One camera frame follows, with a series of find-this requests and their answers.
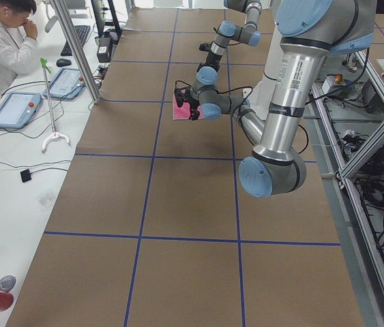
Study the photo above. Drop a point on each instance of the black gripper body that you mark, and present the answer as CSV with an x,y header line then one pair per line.
x,y
194,108
209,63

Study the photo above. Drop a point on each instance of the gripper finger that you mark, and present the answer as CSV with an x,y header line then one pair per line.
x,y
197,115
192,116

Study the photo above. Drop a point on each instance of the pink square towel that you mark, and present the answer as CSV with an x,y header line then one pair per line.
x,y
180,113

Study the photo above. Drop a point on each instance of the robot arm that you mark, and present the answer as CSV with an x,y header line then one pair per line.
x,y
310,30
227,31

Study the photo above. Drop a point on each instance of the black power adapter box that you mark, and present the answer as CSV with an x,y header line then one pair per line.
x,y
104,51

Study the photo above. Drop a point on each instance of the emergency stop box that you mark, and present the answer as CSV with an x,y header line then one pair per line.
x,y
336,84

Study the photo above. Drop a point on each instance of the far teach pendant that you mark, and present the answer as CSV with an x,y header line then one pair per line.
x,y
66,84

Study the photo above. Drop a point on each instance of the teach pendant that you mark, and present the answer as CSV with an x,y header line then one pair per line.
x,y
66,84
17,109

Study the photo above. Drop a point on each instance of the black computer mouse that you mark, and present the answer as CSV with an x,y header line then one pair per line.
x,y
63,62

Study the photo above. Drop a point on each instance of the white reacher grabber stick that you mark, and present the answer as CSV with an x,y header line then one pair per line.
x,y
55,135

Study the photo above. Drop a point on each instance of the near teach pendant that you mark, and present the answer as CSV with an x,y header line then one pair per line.
x,y
17,109

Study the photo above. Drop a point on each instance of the small black square device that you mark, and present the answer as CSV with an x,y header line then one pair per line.
x,y
25,175

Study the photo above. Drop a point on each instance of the person in white hoodie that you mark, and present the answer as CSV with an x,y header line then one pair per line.
x,y
19,54

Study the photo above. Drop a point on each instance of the grey round disc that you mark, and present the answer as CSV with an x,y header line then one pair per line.
x,y
7,283

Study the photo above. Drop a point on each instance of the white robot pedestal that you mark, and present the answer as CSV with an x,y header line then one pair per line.
x,y
260,96

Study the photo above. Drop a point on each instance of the aluminium frame post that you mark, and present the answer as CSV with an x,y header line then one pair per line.
x,y
63,16

